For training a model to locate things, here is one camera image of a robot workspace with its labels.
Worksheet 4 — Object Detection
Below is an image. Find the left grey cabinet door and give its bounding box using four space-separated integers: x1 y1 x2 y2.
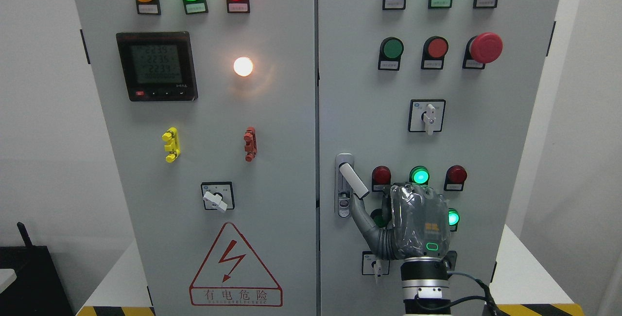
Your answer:
75 0 317 316

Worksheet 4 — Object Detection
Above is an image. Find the white lit indicator light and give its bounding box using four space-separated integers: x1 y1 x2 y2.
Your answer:
233 56 255 77

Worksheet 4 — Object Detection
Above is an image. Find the green lit button lower right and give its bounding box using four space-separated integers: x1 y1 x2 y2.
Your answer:
448 208 461 232

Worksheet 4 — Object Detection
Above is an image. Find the dark red indicator light right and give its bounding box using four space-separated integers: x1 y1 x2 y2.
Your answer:
444 165 468 192

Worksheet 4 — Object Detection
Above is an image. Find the red emergency stop mushroom button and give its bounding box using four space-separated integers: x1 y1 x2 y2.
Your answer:
462 32 503 70

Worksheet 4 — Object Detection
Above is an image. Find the dark red indicator light left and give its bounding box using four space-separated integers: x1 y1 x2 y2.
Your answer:
372 165 392 192

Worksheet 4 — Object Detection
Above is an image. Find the green push button upper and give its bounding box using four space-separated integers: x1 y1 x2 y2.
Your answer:
378 37 404 71

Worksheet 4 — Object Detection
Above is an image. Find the dark red indicator light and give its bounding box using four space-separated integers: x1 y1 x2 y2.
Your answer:
372 165 392 192
444 165 468 192

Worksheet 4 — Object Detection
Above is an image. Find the red electrical hazard warning sticker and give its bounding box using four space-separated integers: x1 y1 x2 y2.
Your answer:
189 222 283 307

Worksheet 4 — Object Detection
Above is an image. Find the black box with antenna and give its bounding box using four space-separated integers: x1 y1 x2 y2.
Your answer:
0 222 74 316

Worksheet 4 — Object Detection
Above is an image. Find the green lit indicator light middle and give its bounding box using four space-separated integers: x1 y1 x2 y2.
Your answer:
409 165 430 185

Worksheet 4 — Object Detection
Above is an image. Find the black digital power meter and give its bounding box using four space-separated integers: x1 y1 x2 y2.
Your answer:
116 32 198 102

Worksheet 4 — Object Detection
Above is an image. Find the white selector switch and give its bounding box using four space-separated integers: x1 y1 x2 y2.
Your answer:
361 250 391 284
407 99 446 135

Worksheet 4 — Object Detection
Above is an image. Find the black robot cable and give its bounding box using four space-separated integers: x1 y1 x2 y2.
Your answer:
415 271 512 316

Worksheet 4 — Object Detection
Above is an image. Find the grey cabinet door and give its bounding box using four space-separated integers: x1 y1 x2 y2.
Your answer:
318 0 558 316
75 0 317 316

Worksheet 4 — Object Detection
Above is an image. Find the white selector switch lower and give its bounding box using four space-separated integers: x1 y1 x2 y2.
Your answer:
361 250 391 284

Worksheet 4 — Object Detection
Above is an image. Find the white selector switch upper right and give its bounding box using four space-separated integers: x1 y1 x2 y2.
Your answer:
407 99 446 135

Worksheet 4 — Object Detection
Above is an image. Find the green push button lower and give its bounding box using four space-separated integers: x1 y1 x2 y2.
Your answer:
370 208 387 228

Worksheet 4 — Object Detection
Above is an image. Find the right grey cabinet door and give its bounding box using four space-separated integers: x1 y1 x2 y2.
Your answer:
318 0 558 316

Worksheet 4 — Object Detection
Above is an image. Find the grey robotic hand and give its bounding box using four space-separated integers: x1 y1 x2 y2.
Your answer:
351 182 450 260

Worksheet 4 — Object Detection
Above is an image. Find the red terminal connector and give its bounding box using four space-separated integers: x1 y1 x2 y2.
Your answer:
243 127 258 162

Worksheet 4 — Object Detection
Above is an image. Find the white rotary switch left door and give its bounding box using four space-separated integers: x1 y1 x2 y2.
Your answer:
200 181 236 212

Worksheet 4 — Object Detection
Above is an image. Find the green push button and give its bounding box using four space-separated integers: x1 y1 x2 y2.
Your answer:
370 208 387 228
378 37 404 71

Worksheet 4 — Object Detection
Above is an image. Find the red push button upper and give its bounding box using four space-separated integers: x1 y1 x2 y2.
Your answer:
420 35 449 70

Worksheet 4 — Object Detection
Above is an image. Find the silver door handle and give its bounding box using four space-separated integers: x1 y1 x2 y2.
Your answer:
334 153 369 218

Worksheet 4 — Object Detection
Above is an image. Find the black rotary knob switch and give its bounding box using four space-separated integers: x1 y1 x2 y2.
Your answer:
443 250 458 271

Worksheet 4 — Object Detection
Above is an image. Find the yellow terminal connector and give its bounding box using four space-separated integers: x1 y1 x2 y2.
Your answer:
161 127 181 163

